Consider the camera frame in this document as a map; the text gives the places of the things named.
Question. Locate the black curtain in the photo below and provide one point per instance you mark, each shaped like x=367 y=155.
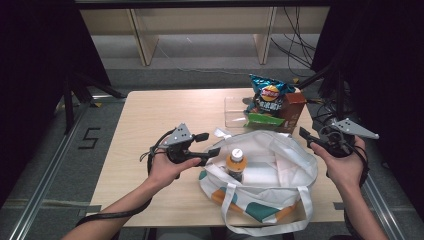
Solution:
x=383 y=66
x=26 y=83

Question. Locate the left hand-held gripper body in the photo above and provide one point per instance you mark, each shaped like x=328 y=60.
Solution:
x=180 y=136

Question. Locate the orange juice bottle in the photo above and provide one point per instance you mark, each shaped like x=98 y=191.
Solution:
x=236 y=163

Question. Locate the person's left hand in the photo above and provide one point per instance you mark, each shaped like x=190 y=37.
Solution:
x=163 y=171

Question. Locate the aluminium floor rail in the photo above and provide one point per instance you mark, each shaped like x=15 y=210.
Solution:
x=383 y=213
x=40 y=196

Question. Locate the light wooden desk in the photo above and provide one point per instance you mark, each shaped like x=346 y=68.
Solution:
x=200 y=20

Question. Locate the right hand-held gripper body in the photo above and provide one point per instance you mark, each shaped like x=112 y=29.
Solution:
x=353 y=128

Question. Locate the yellow floor tape piece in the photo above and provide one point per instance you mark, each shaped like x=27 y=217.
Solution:
x=295 y=80
x=96 y=104

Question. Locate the green snack packet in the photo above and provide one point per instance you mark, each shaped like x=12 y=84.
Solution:
x=263 y=119

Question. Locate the clear plastic box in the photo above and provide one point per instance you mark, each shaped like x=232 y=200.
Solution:
x=235 y=113

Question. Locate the brown carton box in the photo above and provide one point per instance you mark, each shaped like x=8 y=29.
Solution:
x=295 y=110

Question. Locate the person's right hand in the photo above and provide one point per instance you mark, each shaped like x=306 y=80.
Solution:
x=343 y=170

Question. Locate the blue chip bag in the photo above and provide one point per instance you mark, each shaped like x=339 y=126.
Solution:
x=270 y=95

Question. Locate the white patterned tote bag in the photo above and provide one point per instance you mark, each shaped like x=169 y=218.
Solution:
x=266 y=203

